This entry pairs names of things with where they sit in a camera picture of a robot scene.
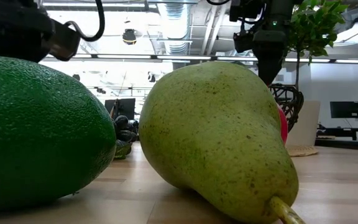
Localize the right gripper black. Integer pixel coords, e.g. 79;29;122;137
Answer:
229;0;295;86

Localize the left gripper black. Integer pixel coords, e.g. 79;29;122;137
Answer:
0;0;55;63

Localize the red apple with pale core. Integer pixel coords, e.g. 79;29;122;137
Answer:
277;105;289;146

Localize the large green speckled pear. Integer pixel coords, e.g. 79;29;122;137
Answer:
138;61;306;224

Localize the dark green avocado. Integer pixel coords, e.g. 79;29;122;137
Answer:
0;55;117;212

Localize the dark purple grape bunch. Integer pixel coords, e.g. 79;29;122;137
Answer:
112;114;140;160

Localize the black monitor on arm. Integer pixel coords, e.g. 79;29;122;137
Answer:
329;101;358;119

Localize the green leafy potted plant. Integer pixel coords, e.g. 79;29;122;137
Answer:
286;0;351;91

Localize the white plant pot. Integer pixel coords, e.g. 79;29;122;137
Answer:
286;100;321;147

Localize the round woven straw placemat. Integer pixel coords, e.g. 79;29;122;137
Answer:
285;144;319;157

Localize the black computer monitor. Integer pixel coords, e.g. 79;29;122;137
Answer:
104;98;136;121

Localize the black wire basket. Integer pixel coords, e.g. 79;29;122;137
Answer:
268;83;305;134

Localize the silver spiral ventilation duct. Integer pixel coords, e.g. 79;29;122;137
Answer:
157;2;194;63

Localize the black ceiling-hung camera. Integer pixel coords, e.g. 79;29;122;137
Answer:
122;28;137;46

